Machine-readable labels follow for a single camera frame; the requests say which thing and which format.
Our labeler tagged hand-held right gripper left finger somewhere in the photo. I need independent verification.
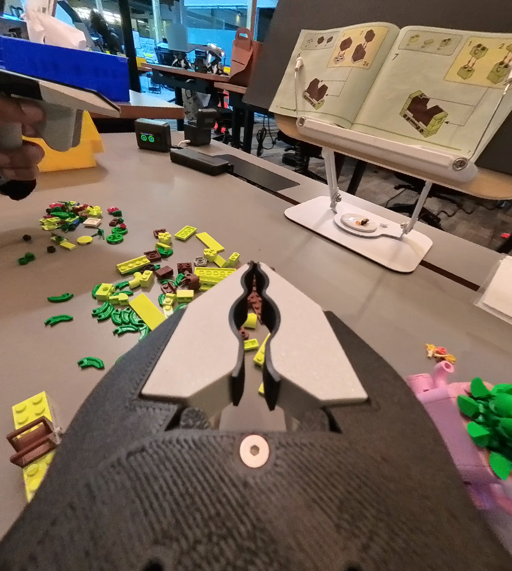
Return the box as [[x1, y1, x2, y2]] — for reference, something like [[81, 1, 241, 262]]
[[140, 261, 256, 429]]

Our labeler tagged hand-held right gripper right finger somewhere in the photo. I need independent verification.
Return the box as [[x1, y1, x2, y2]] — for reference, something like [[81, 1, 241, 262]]
[[256, 261, 369, 431]]

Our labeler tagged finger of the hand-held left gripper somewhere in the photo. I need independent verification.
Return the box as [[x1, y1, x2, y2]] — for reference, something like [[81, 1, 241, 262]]
[[0, 57, 119, 109], [38, 83, 121, 153]]

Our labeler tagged yellow and brown lego assembly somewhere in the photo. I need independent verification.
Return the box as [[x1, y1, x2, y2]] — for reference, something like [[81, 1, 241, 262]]
[[11, 392, 62, 502]]

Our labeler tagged brown toy clip piece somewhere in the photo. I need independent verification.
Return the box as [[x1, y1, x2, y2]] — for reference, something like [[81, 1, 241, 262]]
[[6, 417, 57, 452], [10, 439, 60, 467]]

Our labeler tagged instruction booklet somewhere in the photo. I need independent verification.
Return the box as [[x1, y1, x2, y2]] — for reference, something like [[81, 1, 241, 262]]
[[268, 22, 512, 163]]

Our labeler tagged blue plastic bin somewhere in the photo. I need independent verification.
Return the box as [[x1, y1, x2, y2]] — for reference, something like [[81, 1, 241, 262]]
[[0, 31, 131, 102]]

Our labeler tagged yellow plastic bin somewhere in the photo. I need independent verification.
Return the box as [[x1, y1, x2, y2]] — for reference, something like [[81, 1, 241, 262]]
[[21, 109, 105, 174]]

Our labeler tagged white cardboard sign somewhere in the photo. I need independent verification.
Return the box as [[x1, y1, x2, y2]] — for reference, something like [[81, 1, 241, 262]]
[[25, 0, 90, 51]]

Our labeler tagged black charger green display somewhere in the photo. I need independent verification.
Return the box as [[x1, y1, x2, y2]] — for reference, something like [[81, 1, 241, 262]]
[[134, 118, 173, 153]]

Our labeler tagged pile of small toy pieces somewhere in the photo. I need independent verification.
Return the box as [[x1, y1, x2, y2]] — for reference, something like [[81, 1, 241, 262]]
[[18, 200, 128, 266]]

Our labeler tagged pile of toy bricks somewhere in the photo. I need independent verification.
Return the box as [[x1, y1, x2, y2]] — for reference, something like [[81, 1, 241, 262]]
[[44, 225, 279, 395]]

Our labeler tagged white book stand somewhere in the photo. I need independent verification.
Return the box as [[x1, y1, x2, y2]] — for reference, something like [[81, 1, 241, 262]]
[[276, 112, 512, 274]]

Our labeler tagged pink toy planter figure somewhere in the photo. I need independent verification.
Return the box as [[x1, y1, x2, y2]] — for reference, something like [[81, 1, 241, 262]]
[[405, 360, 512, 525]]

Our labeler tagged black power adapter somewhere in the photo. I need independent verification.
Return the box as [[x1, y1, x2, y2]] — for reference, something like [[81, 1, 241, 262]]
[[184, 108, 218, 147]]

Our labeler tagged black flat box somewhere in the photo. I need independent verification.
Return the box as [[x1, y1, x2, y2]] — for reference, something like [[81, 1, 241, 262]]
[[170, 148, 234, 175]]

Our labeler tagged printed paper sheet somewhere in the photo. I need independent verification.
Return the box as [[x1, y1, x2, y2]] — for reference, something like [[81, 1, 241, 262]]
[[474, 255, 512, 333]]

